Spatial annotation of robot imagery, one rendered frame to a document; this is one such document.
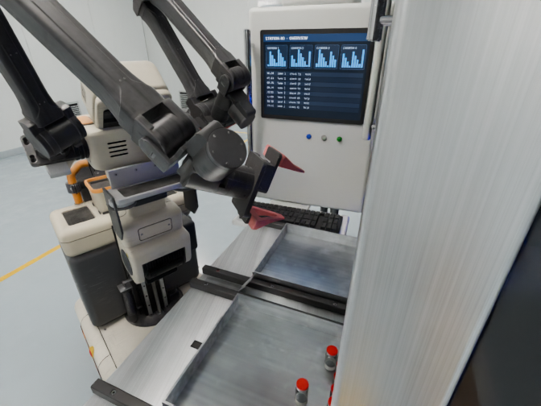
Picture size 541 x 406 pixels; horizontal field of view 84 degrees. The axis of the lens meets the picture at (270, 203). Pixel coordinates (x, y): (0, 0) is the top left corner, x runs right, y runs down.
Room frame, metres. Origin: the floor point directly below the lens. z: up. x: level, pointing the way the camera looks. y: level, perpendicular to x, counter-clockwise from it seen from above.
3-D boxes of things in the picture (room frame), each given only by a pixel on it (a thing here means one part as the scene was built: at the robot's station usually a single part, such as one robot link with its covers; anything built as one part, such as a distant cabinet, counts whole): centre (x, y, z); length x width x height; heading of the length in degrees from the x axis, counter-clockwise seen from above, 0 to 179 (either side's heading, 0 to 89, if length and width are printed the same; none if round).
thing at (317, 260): (0.65, -0.16, 0.90); 0.34 x 0.26 x 0.04; 68
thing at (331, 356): (0.36, -0.11, 0.91); 0.02 x 0.02 x 0.05
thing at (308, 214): (1.05, -0.08, 0.82); 0.40 x 0.14 x 0.02; 71
